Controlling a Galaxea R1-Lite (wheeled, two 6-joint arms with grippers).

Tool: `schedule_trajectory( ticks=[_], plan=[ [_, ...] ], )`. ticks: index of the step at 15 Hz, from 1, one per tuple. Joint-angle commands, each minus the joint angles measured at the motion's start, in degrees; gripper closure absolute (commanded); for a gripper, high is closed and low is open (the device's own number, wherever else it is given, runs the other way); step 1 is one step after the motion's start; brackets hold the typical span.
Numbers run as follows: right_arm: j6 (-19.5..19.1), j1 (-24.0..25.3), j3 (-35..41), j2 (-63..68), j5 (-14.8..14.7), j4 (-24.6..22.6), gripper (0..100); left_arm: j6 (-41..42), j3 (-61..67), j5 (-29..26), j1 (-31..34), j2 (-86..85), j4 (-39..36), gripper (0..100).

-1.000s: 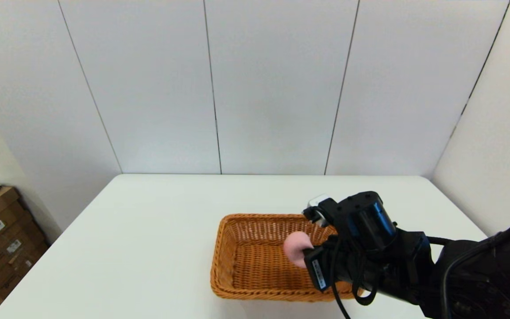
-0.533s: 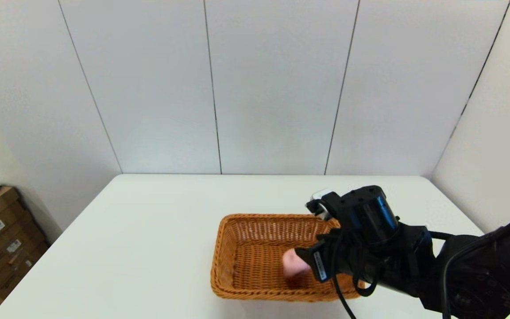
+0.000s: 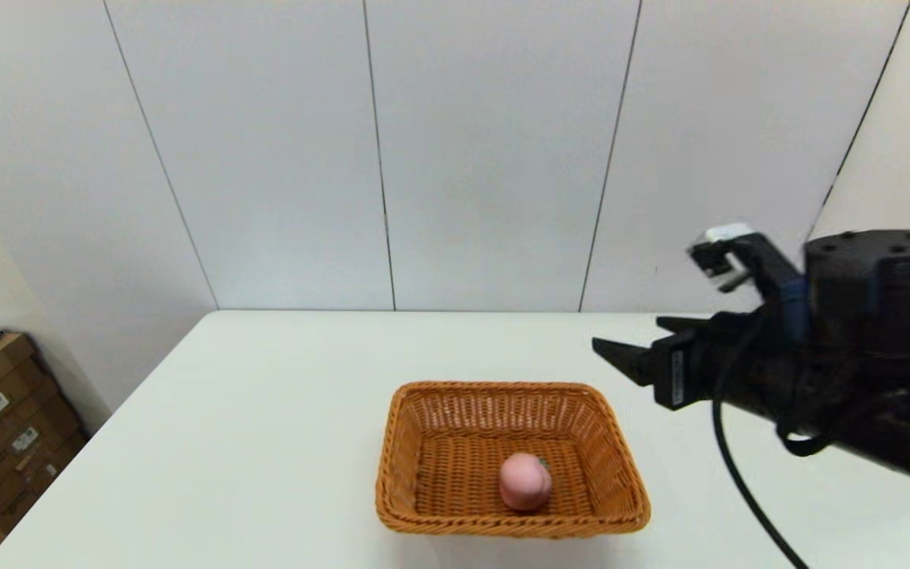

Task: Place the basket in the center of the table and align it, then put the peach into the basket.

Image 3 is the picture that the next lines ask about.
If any orange wicker basket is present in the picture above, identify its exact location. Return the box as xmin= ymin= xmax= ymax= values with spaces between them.
xmin=374 ymin=381 xmax=652 ymax=540

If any pink plush peach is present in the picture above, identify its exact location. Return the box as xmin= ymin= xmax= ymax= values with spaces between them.
xmin=499 ymin=452 xmax=554 ymax=512

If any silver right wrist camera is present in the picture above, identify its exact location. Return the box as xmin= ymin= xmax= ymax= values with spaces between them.
xmin=686 ymin=224 xmax=807 ymax=321

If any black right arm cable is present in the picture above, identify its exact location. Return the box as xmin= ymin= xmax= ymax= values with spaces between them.
xmin=711 ymin=316 xmax=829 ymax=569

